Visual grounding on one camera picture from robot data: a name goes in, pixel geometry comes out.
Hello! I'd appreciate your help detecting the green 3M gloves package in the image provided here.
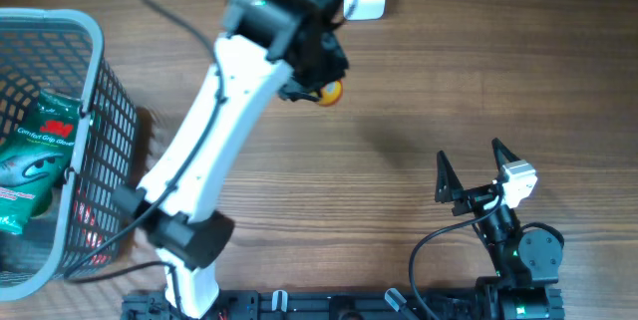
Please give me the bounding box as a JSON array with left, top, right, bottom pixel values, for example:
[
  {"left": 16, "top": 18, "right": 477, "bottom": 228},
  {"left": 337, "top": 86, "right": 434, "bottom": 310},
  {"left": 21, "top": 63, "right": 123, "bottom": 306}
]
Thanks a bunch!
[{"left": 1, "top": 91, "right": 82, "bottom": 234}]

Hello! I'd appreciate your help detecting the orange sauce bottle green cap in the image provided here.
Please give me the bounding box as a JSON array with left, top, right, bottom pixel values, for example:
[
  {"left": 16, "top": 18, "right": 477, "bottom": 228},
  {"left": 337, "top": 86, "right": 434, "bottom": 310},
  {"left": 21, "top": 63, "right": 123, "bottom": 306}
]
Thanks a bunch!
[{"left": 317, "top": 80, "right": 343, "bottom": 107}]

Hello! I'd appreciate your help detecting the grey plastic mesh basket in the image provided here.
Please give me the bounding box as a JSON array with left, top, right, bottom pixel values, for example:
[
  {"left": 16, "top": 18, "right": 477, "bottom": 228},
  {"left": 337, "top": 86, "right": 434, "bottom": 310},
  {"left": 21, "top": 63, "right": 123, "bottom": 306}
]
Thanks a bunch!
[{"left": 1, "top": 8, "right": 139, "bottom": 302}]

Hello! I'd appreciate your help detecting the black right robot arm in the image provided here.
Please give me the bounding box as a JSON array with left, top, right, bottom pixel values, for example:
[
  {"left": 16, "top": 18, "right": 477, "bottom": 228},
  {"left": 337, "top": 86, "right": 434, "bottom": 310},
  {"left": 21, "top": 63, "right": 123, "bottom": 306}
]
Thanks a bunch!
[{"left": 427, "top": 139, "right": 565, "bottom": 319}]

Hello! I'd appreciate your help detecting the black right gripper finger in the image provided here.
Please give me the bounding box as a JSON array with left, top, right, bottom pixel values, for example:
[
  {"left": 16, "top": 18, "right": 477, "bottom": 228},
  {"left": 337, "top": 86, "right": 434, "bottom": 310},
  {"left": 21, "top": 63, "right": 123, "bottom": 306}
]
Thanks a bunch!
[
  {"left": 435, "top": 151, "right": 465, "bottom": 203},
  {"left": 491, "top": 138, "right": 519, "bottom": 170}
]

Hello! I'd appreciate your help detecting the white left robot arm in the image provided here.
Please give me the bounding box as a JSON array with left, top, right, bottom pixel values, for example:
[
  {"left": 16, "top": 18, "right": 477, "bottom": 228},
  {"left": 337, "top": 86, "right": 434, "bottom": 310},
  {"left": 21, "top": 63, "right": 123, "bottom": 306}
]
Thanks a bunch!
[{"left": 113, "top": 0, "right": 348, "bottom": 319}]

